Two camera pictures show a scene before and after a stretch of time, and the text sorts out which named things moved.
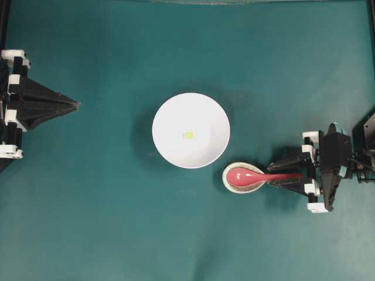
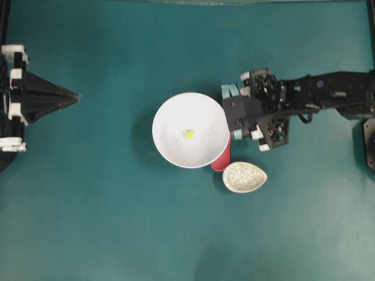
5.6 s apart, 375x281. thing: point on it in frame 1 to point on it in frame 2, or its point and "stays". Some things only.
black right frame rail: (371, 4) stays
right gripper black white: (312, 154) to (265, 90)
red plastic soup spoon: (245, 177) to (221, 163)
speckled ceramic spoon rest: (239, 189) stays
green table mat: (92, 199) stays
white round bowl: (191, 112) stays
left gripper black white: (36, 103) to (16, 57)
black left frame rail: (4, 45) stays
